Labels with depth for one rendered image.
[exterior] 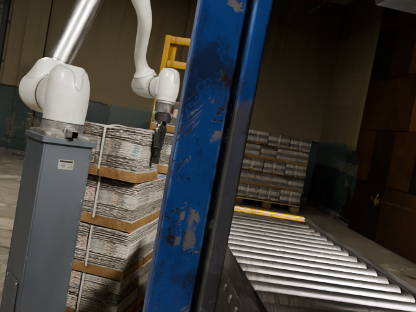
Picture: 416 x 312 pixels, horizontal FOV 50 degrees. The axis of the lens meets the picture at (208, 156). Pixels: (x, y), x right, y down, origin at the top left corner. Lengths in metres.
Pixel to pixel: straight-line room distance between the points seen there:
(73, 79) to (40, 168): 0.34
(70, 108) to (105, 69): 7.50
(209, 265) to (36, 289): 1.36
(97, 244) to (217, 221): 1.69
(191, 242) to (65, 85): 1.28
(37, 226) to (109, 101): 7.51
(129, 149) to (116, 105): 7.13
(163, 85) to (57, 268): 0.90
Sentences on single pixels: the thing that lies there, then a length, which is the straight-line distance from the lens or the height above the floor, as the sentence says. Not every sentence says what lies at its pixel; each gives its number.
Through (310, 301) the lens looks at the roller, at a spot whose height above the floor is 0.80.
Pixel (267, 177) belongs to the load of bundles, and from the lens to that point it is 7.75.
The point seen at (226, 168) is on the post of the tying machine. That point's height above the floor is 1.08.
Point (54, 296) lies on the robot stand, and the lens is 1.88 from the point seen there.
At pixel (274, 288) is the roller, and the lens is 1.08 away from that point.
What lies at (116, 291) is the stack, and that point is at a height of 0.32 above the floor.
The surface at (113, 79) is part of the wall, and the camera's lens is 9.19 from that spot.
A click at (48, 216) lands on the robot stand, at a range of 1.76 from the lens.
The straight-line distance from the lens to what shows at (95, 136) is 2.09.
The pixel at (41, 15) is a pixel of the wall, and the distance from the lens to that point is 9.48.
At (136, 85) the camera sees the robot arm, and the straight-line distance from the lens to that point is 2.21.
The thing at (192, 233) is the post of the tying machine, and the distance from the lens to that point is 0.52.
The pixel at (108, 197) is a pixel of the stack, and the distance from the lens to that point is 2.12.
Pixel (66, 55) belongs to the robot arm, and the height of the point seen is 1.32.
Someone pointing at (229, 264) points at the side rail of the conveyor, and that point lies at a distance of 1.17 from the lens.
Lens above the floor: 1.12
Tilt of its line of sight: 3 degrees down
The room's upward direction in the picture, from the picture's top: 10 degrees clockwise
